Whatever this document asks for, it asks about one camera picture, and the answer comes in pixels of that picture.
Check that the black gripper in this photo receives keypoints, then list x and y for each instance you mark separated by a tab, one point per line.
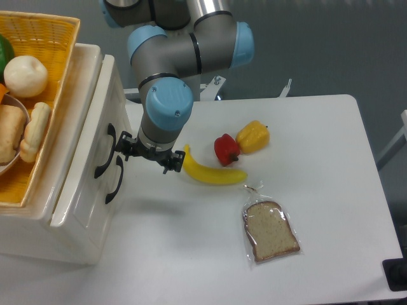
158	152

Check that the white top drawer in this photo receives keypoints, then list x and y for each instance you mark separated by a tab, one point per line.
82	192

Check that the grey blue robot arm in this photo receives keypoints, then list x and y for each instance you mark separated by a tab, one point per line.
171	41

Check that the white drawer cabinet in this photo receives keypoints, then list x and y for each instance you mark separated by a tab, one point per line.
27	231

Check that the yellow toy banana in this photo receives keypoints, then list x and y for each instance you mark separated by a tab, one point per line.
210	175

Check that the red toy bell pepper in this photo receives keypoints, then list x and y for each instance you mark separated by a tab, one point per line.
226	149

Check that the yellow toy bell pepper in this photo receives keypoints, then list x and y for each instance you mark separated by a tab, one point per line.
253	137

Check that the beige bread roll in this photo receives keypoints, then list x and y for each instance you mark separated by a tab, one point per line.
34	132

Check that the tan loaf bread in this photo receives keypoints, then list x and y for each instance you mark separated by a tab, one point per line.
12	126

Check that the bagged bread slice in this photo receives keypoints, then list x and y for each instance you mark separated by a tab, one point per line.
267	227

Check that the white round bun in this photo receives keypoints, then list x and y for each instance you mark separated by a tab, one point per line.
25	76

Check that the grey bowl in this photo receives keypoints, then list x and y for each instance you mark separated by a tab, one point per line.
9	100

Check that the white plastic fork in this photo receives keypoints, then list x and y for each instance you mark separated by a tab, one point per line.
285	91

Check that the yellow wicker basket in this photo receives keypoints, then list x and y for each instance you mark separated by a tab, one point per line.
51	39

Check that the orange toy piece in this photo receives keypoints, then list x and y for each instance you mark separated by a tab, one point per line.
3	92

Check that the green toy vegetable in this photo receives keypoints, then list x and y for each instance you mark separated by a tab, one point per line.
6	55

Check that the black device at edge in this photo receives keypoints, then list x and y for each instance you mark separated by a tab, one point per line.
395	273

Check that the black lower drawer handle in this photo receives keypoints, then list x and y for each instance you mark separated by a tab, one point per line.
110	196

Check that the black drawer handle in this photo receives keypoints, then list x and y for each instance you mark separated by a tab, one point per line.
105	150
110	196

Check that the black top drawer handle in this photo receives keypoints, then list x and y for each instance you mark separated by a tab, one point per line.
105	150

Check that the white frame at right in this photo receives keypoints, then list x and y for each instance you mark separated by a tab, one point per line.
396	143

